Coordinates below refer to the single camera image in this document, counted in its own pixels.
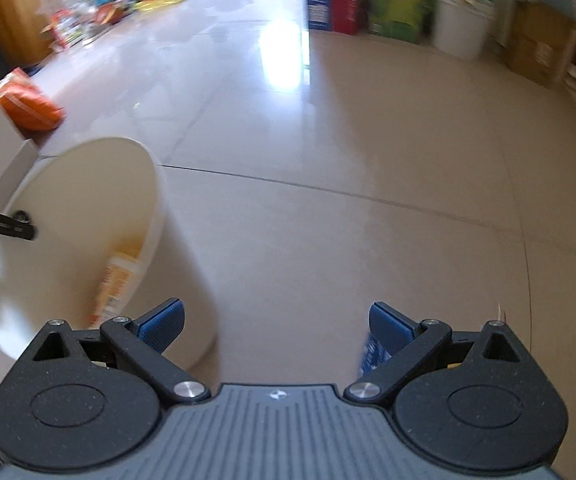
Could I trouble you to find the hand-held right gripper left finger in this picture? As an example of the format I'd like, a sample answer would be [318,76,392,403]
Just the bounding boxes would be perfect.
[33,298,207,403]

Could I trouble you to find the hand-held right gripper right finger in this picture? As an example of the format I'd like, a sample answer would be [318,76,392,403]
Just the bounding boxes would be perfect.
[344,302,523,403]

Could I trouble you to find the blue printed packet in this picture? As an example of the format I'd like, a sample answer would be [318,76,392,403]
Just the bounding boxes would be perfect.
[358,332,393,377]

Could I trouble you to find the yellow orange packet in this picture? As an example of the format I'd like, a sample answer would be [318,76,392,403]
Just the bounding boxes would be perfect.
[88,241,147,329]

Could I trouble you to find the large white plastic bucket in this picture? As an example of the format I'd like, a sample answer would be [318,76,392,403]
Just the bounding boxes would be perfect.
[0,136,219,372]

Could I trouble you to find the orange plastic bag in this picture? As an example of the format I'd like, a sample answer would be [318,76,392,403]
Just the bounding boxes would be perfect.
[0,66,67,134]

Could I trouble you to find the pile of colourful packets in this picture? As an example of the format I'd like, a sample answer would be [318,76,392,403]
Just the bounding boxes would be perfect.
[40,0,137,54]

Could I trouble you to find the yellow flat packets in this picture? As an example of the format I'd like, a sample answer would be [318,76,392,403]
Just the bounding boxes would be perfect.
[135,0,189,12]

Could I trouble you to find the small white bucket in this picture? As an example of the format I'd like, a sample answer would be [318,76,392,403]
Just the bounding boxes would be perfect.
[430,0,497,61]

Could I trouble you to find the brown cardboard box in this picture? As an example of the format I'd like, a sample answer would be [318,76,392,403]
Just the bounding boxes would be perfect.
[504,1,576,89]

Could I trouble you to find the green and white box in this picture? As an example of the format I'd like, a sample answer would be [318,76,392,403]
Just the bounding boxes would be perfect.
[367,0,432,44]

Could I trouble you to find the tall red box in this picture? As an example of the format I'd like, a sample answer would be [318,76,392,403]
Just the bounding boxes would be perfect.
[330,0,372,36]

